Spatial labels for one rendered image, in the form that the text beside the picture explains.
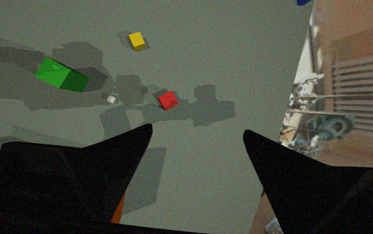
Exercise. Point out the yellow block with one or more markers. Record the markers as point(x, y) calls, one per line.
point(137, 41)

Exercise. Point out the blue cube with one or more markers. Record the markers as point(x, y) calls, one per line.
point(302, 2)

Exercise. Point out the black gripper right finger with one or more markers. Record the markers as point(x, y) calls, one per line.
point(304, 193)

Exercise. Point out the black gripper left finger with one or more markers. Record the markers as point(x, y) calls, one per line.
point(100, 173)

